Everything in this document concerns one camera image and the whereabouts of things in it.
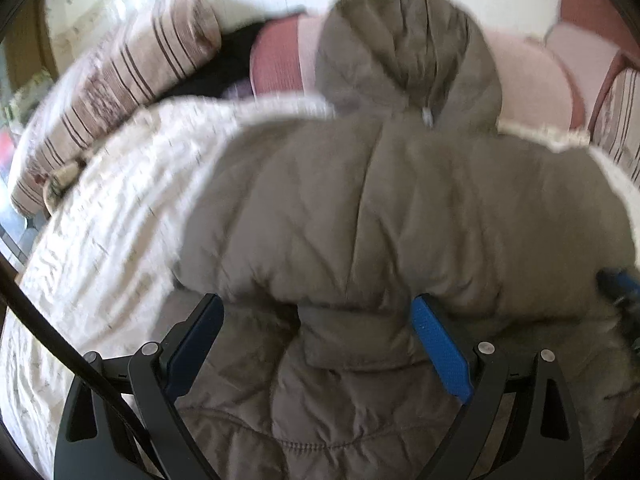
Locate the short pink quilted back cushion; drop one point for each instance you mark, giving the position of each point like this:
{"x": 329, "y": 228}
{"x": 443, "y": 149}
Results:
{"x": 585, "y": 35}

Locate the olive hooded puffer jacket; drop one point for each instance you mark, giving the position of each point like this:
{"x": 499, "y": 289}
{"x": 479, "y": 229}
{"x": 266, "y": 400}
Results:
{"x": 400, "y": 200}

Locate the white floral bed sheet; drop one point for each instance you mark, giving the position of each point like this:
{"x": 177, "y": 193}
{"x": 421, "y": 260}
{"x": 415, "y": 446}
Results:
{"x": 125, "y": 200}

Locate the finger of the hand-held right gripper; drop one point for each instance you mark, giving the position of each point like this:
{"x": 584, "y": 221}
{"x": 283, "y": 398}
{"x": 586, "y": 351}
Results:
{"x": 622, "y": 282}

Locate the striped floral seat cushion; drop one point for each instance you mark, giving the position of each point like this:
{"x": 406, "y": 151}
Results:
{"x": 625, "y": 115}

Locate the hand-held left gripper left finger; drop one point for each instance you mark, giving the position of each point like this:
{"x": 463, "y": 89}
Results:
{"x": 200, "y": 332}

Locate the striped floral bolster pillow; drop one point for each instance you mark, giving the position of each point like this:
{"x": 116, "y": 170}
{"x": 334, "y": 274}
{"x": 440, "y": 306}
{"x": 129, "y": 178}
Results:
{"x": 125, "y": 75}

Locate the long pink quilted back cushion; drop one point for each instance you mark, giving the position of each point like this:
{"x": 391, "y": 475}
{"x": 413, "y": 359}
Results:
{"x": 530, "y": 80}

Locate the black cloth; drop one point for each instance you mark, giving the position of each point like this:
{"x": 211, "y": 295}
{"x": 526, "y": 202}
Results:
{"x": 235, "y": 50}

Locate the purple cloth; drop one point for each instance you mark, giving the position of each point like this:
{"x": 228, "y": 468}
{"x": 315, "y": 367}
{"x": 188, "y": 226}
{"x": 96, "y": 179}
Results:
{"x": 239, "y": 91}

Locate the crumpled floral cloth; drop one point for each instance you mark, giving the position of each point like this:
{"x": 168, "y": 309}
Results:
{"x": 62, "y": 182}

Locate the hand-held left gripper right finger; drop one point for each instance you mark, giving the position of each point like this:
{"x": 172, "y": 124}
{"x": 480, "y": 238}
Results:
{"x": 440, "y": 345}

